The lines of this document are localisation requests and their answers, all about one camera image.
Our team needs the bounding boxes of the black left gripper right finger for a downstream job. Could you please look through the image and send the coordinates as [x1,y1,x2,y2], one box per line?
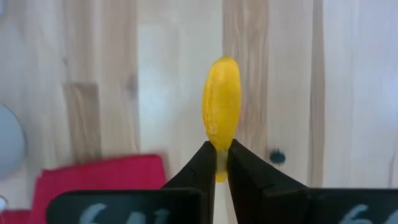
[227,138,309,224]

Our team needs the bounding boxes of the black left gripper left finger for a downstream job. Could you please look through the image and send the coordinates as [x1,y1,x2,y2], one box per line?
[161,140,217,224]

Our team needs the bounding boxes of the small dark berry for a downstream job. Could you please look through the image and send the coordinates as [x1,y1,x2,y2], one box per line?
[269,149,287,166]

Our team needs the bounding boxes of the yellow banana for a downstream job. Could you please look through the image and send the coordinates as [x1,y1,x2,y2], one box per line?
[201,55,242,184]

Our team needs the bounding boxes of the red folded cloth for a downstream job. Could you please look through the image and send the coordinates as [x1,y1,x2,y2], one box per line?
[0,154,169,224]

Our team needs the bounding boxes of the snake plant in white pot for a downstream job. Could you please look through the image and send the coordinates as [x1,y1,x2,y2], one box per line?
[0,104,27,181]

